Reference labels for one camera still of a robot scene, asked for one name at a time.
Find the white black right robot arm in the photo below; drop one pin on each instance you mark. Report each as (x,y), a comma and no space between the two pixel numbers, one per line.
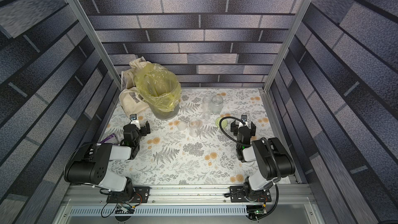
(273,160)

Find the clear ribbed glass jar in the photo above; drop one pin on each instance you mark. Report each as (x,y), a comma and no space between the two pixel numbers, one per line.
(217,104)

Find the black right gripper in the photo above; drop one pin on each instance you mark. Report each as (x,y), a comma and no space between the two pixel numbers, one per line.
(235,127)

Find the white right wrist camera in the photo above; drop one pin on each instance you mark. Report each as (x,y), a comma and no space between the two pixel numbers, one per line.
(243,121)

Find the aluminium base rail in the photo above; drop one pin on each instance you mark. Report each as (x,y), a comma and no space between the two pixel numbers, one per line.
(176,204)

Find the light green jar lid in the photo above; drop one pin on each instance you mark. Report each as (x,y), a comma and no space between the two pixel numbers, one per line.
(221,122)

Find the purple plastic package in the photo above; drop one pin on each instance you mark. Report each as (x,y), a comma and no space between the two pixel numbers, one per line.
(111,139)

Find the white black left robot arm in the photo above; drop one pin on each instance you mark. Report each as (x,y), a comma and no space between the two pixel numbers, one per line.
(88,165)

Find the grey mesh trash bin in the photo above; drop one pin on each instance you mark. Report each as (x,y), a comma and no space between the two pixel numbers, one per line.
(164,115)

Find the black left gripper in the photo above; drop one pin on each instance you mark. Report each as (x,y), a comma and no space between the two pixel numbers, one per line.
(143,129)

